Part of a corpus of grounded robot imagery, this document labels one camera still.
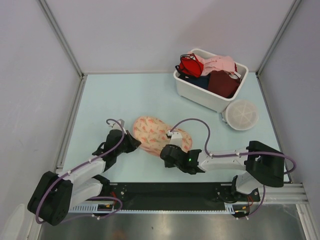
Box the peach floral mesh laundry bag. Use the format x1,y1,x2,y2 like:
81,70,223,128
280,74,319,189
132,115,193,157

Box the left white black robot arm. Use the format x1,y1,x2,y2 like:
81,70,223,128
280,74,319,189
27,129,141,226

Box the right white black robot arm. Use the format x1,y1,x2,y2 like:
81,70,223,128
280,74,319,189
160,141,285,201

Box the round white mesh laundry bag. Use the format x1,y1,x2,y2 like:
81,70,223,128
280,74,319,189
221,99,259,131

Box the pink bra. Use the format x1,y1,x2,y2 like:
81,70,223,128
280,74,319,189
194,54,241,77

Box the white plastic storage bin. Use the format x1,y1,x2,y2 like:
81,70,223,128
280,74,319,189
173,62,249,113

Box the navy blue garment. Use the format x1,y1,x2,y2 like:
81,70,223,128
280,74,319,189
185,76,210,90

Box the maroon garment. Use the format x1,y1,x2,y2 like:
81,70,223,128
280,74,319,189
207,70,242,99

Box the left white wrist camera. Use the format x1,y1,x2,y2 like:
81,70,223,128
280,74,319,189
112,119,126,131

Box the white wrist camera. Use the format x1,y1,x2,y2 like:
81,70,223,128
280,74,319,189
112,119,126,131
166,131,183,148

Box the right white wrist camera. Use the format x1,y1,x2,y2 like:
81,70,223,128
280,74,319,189
166,131,183,148

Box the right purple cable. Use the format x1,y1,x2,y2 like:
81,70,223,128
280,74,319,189
166,118,298,221

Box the purple cable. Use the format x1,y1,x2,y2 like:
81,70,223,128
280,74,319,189
166,118,298,221
34,118,126,225

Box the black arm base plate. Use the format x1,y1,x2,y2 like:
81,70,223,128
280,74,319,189
100,182,261,211

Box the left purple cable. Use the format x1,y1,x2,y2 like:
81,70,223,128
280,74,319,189
34,118,126,225

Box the red bra black straps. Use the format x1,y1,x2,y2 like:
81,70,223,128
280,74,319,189
175,52,204,78

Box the left vertical aluminium post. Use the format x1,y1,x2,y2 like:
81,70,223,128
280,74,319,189
36,0,84,79

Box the vertical aluminium post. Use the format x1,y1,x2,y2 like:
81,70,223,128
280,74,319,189
255,0,303,77
36,0,84,79

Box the aluminium frame rail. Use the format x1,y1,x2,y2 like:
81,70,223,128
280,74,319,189
37,182,320,240

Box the right vertical aluminium post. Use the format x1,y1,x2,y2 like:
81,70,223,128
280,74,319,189
255,0,303,77

